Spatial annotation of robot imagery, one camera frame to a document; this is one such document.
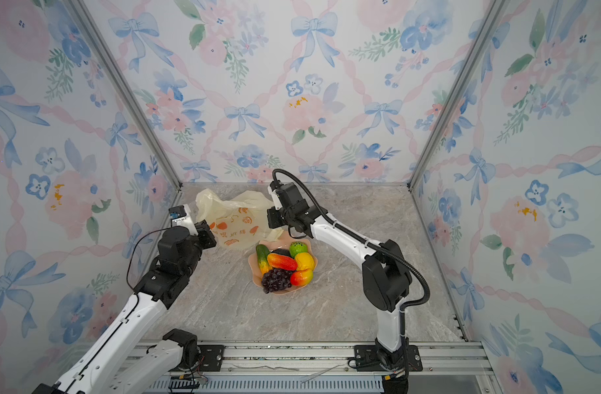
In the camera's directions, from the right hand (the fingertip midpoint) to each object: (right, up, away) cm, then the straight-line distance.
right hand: (270, 211), depth 86 cm
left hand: (-18, -3, -11) cm, 21 cm away
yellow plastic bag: (-17, -5, +21) cm, 28 cm away
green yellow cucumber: (-3, -15, +4) cm, 16 cm away
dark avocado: (+4, -15, +5) cm, 16 cm away
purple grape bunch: (+2, -23, -5) cm, 23 cm away
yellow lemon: (+12, -17, 0) cm, 21 cm away
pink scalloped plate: (+1, -13, +9) cm, 16 cm away
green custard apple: (+9, -13, +3) cm, 16 cm away
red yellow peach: (+11, -22, -5) cm, 25 cm away
